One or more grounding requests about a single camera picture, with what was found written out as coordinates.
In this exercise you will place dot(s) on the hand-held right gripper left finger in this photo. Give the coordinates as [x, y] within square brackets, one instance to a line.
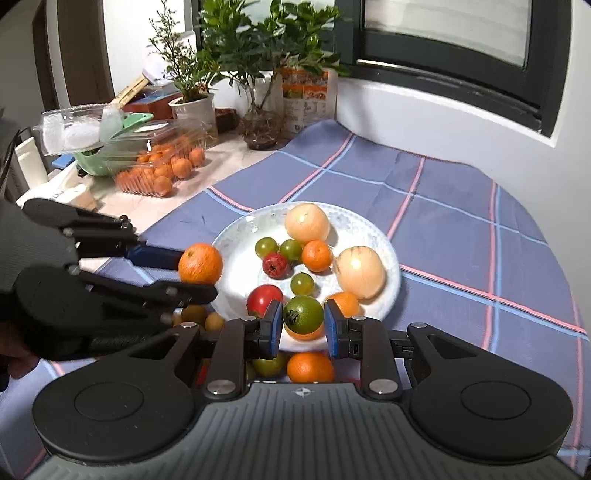
[275, 330]

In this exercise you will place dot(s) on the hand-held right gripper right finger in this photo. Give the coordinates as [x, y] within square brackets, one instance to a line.
[330, 332]

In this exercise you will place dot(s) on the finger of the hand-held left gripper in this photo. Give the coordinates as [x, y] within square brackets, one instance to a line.
[157, 256]
[194, 293]

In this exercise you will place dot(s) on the orange mandarin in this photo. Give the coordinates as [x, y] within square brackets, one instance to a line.
[200, 264]
[316, 255]
[310, 367]
[345, 303]

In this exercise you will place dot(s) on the large green tomato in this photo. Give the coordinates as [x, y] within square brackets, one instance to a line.
[303, 314]

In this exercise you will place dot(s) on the white blue-patterned plate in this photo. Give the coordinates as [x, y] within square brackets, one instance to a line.
[369, 230]

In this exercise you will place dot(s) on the person's left hand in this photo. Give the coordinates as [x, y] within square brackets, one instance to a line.
[16, 360]

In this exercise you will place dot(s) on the group of red tomatoes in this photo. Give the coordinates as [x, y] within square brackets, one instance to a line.
[263, 300]

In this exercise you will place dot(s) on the pile of small oranges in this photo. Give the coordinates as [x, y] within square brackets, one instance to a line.
[161, 184]

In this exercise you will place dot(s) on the green plastic scoop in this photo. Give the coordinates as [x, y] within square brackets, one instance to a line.
[92, 164]

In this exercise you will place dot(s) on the large beige onion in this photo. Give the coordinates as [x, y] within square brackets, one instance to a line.
[307, 221]

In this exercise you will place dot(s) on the white cardboard box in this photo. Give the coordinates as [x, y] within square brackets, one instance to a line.
[60, 191]

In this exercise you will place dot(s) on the clear plastic clamshell box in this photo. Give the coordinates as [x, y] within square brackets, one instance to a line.
[152, 134]

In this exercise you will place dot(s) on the small blue object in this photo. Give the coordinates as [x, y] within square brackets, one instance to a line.
[62, 161]

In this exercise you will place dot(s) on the white plant pot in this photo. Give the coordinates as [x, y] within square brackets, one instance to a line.
[194, 113]

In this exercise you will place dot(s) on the red brown box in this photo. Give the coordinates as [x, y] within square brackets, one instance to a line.
[154, 105]

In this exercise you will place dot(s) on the small dark brown object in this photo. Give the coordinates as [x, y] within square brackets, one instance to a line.
[226, 121]

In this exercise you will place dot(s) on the clear plastic container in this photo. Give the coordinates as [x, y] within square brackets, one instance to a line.
[69, 131]

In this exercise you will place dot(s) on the glass vase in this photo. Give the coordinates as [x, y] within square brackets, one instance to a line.
[261, 134]

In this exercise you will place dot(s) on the blue checked tablecloth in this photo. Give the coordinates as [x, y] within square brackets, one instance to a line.
[461, 230]

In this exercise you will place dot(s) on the wooden sticks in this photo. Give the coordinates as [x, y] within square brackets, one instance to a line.
[129, 90]

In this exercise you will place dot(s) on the white paper sheet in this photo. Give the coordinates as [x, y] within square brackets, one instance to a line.
[157, 71]

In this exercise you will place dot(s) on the thin-leaved green plant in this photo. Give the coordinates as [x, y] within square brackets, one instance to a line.
[182, 69]

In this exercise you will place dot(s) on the printed orange white carton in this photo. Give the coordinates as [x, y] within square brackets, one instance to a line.
[307, 106]

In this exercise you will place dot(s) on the brown wooden door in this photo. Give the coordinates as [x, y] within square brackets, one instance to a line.
[78, 46]

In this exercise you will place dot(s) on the broad-leaved green plant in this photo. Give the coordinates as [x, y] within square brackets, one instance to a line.
[258, 41]

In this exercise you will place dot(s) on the dark framed window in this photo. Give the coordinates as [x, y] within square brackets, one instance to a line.
[443, 27]

